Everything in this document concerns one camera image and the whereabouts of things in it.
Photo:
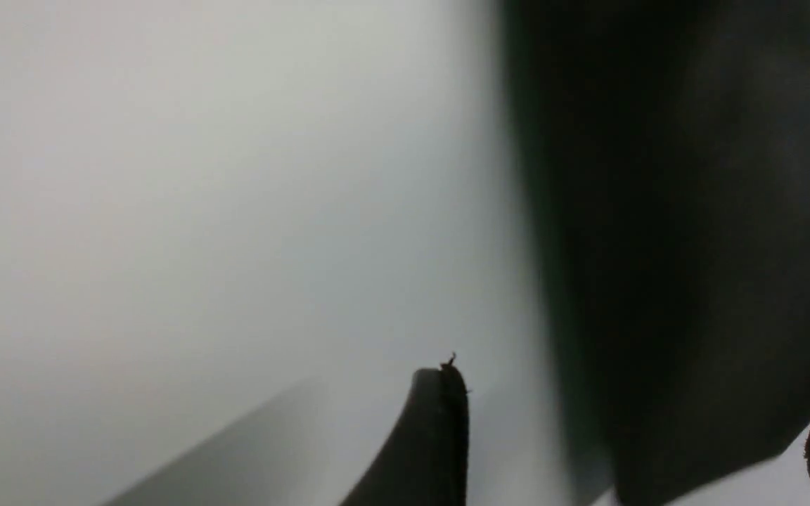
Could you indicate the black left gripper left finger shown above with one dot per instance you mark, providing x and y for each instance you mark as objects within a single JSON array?
[{"x": 424, "y": 460}]

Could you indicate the dark gray long-sleeve shirt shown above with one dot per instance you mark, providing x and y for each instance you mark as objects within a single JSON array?
[{"x": 665, "y": 149}]

